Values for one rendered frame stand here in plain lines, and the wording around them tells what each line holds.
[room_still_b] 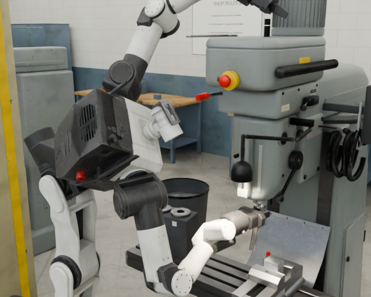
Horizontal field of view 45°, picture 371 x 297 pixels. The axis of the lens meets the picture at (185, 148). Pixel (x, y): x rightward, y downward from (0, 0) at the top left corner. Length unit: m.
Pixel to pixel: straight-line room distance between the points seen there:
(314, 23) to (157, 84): 5.93
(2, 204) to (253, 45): 2.06
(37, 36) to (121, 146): 7.50
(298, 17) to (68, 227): 1.13
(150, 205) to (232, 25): 5.44
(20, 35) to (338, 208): 7.90
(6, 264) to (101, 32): 5.93
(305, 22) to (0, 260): 2.31
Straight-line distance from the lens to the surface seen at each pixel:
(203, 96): 1.46
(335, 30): 5.98
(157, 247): 1.37
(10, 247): 3.12
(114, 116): 1.39
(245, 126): 1.57
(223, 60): 1.44
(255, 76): 1.38
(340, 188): 2.02
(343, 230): 2.12
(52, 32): 8.71
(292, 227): 2.11
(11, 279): 3.22
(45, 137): 1.71
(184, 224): 1.95
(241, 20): 6.56
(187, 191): 4.01
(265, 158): 1.56
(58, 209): 1.68
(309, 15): 1.74
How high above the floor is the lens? 1.92
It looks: 15 degrees down
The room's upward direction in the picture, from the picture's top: straight up
